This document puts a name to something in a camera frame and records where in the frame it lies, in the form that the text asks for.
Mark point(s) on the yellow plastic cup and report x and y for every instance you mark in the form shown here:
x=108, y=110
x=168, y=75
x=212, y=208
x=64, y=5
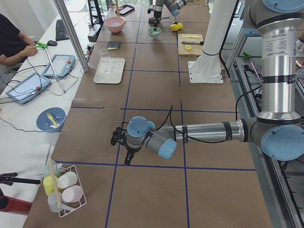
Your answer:
x=48, y=185

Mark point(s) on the white wire cup rack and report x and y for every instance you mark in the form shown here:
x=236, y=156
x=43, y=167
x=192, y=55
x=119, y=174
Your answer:
x=67, y=207

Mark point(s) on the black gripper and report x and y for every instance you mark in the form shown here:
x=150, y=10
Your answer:
x=156, y=14
x=131, y=151

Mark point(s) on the red cylinder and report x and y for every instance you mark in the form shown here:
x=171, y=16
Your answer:
x=14, y=206

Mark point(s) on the clear wine glass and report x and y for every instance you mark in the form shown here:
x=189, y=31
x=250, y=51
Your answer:
x=105, y=58

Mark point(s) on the white plastic cup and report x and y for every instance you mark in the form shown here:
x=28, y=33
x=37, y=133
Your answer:
x=66, y=180

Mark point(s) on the aluminium frame post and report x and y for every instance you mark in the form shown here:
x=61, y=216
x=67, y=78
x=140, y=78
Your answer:
x=63, y=12

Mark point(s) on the black computer mouse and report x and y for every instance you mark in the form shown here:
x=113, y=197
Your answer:
x=52, y=43

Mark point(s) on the metal ice scoop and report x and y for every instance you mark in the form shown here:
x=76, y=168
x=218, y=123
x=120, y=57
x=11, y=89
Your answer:
x=164, y=18

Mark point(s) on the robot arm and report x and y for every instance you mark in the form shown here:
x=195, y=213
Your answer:
x=173, y=6
x=276, y=129

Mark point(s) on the pink bowl with ice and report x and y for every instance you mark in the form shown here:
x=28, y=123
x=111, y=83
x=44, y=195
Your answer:
x=115, y=24

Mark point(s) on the mint green bowl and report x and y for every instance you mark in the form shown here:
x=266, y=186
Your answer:
x=154, y=32

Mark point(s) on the clear grey plastic cup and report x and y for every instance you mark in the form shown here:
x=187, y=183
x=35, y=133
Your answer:
x=52, y=203

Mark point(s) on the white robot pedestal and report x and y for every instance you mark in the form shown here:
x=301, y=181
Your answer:
x=207, y=68

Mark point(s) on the pink plastic cup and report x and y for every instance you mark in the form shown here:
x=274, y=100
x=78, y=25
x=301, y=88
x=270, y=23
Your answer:
x=72, y=194

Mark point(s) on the grey folded cloth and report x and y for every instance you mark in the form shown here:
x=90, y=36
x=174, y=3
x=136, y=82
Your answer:
x=113, y=45

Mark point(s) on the half lemon slice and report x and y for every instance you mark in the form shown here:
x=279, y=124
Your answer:
x=188, y=47

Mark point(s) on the blue teach pendant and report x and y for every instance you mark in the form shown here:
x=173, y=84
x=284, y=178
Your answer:
x=28, y=88
x=62, y=65

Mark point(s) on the grabber stick green tip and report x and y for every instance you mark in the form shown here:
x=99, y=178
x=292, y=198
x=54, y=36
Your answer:
x=44, y=46

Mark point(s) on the metal handle knife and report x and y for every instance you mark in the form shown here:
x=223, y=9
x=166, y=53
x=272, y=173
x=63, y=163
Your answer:
x=193, y=42

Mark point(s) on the black keyboard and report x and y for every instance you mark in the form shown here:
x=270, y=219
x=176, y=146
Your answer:
x=61, y=32

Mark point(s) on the person in black shirt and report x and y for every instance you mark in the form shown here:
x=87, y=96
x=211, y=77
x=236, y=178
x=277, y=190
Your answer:
x=15, y=46

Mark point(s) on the blue teach pendant far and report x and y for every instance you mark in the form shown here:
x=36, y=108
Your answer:
x=62, y=65

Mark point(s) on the wooden cutting board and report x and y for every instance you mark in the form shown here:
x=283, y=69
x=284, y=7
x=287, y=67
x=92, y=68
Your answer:
x=196, y=49

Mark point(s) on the blue teach pendant near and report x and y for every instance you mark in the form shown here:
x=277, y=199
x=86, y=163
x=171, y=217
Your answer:
x=28, y=88

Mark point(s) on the green plastic cup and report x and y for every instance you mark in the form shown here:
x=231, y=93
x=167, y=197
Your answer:
x=47, y=170

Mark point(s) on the cream bear tray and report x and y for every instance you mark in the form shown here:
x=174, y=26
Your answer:
x=117, y=66

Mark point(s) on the yellow lemon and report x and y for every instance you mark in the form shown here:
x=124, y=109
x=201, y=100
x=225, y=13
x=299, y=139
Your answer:
x=174, y=27
x=180, y=26

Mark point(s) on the blue bowl with fork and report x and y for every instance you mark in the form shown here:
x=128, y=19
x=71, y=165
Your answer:
x=51, y=120

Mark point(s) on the yellow plastic knife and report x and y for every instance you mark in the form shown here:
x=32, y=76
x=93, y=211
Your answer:
x=186, y=36

